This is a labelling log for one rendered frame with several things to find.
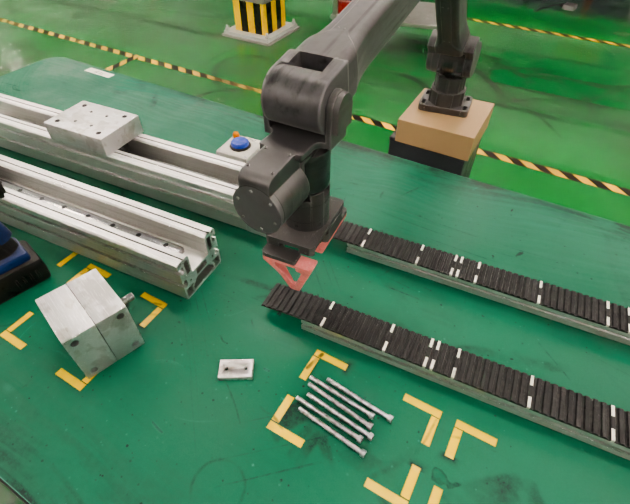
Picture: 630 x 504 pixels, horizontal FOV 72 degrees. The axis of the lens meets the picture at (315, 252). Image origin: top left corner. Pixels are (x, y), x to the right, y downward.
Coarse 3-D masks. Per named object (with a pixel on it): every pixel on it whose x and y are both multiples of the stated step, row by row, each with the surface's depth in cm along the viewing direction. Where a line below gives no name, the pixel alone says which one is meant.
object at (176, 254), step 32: (0, 160) 87; (32, 192) 85; (64, 192) 82; (96, 192) 80; (32, 224) 82; (64, 224) 75; (96, 224) 74; (128, 224) 80; (160, 224) 75; (192, 224) 74; (96, 256) 78; (128, 256) 72; (160, 256) 69; (192, 256) 74; (192, 288) 74
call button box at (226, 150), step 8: (240, 136) 99; (224, 144) 96; (256, 144) 96; (216, 152) 95; (224, 152) 94; (232, 152) 94; (240, 152) 94; (248, 152) 94; (256, 152) 95; (240, 160) 93; (248, 160) 93
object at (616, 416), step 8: (608, 408) 57; (616, 408) 57; (608, 416) 56; (616, 416) 56; (624, 416) 56; (608, 424) 55; (616, 424) 55; (624, 424) 55; (608, 432) 54; (616, 432) 54; (624, 432) 54; (608, 440) 54; (616, 440) 54; (624, 440) 53
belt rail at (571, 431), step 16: (336, 336) 66; (368, 352) 65; (384, 352) 63; (416, 368) 63; (448, 384) 61; (464, 384) 60; (480, 400) 61; (496, 400) 60; (528, 416) 58; (544, 416) 57; (560, 432) 57; (576, 432) 57; (608, 448) 55; (624, 448) 54
